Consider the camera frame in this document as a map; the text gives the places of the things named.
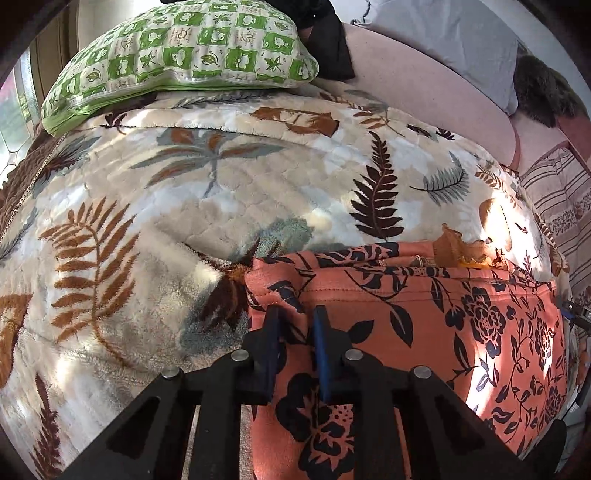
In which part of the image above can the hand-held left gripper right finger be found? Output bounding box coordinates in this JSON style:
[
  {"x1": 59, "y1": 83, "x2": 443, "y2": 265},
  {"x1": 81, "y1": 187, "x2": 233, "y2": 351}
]
[{"x1": 311, "y1": 305, "x2": 532, "y2": 480}]

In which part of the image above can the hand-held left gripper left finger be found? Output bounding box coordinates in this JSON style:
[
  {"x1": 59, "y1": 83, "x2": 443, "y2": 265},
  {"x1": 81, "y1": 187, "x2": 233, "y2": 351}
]
[{"x1": 60, "y1": 305, "x2": 282, "y2": 480}]

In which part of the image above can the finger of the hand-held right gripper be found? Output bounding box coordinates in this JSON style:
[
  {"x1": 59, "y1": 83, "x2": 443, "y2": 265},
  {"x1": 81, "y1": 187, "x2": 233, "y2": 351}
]
[{"x1": 561, "y1": 299, "x2": 591, "y2": 330}]

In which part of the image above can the orange floral shirt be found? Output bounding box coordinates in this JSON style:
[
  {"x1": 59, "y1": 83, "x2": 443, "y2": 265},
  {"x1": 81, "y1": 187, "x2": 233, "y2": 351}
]
[{"x1": 244, "y1": 224, "x2": 570, "y2": 480}]

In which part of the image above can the pink striped bedding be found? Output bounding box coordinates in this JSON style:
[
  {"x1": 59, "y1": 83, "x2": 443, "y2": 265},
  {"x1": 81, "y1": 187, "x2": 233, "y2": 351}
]
[{"x1": 512, "y1": 111, "x2": 591, "y2": 296}]

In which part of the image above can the leaf print fleece blanket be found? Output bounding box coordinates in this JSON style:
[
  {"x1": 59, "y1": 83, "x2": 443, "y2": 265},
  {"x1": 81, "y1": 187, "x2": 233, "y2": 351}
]
[{"x1": 0, "y1": 85, "x2": 571, "y2": 480}]

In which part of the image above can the dark furry cushion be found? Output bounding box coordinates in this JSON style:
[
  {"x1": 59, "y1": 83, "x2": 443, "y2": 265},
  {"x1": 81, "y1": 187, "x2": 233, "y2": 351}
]
[{"x1": 512, "y1": 55, "x2": 583, "y2": 129}]

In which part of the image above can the pink rolled quilt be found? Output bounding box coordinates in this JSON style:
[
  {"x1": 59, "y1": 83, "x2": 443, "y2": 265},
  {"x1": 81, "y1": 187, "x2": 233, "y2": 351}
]
[{"x1": 316, "y1": 22, "x2": 522, "y2": 172}]

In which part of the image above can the grey pillow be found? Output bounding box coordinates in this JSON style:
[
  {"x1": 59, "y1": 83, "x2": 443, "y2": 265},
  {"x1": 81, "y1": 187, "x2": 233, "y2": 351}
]
[{"x1": 351, "y1": 0, "x2": 520, "y2": 116}]

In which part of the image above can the brown lace-edged bedspread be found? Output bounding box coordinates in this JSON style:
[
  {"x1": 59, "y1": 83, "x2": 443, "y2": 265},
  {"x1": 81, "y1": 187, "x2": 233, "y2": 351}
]
[{"x1": 0, "y1": 134, "x2": 70, "y2": 245}]

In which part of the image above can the green checkered pillow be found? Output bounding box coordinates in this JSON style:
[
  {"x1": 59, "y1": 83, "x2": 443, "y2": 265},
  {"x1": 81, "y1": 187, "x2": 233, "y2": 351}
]
[{"x1": 41, "y1": 0, "x2": 321, "y2": 138}]

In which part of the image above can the black garment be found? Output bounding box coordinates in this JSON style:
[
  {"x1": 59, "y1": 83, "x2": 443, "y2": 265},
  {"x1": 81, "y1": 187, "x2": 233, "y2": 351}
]
[{"x1": 295, "y1": 0, "x2": 356, "y2": 80}]

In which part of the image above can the stained glass window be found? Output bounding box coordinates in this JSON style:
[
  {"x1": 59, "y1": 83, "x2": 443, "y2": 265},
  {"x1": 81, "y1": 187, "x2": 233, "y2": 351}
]
[{"x1": 0, "y1": 46, "x2": 42, "y2": 185}]

